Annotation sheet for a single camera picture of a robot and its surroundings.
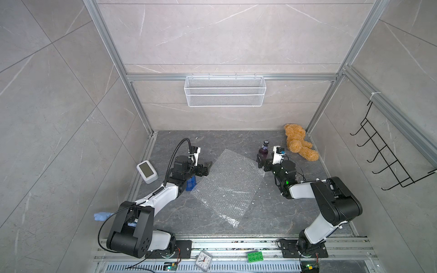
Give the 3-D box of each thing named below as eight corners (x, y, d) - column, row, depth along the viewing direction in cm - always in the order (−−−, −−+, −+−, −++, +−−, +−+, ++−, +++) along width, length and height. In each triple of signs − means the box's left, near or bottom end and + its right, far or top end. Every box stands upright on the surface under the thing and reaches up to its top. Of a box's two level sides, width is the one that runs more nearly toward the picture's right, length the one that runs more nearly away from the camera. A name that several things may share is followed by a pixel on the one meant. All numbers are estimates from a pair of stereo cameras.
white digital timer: (149, 186, 95) (146, 182, 91) (137, 170, 102) (134, 165, 98) (161, 178, 98) (158, 173, 95) (149, 162, 105) (146, 158, 101)
